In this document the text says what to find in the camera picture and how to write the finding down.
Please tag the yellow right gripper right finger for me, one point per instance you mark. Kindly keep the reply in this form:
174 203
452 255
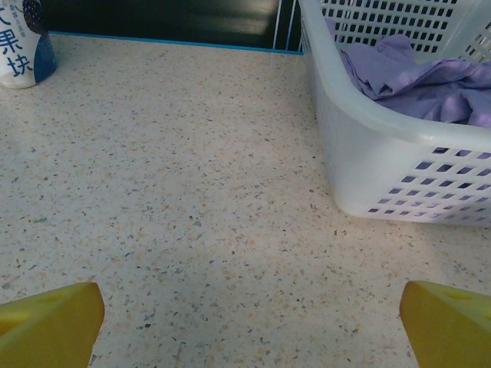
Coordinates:
452 333

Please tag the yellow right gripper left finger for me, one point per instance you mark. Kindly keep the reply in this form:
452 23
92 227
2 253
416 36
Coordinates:
46 329

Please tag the white perforated plastic basket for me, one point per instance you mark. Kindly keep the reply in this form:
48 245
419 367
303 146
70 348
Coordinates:
353 153

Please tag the purple t-shirt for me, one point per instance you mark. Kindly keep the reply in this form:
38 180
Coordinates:
422 88

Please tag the white and blue yogurt cup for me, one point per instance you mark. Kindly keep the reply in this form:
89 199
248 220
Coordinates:
23 57

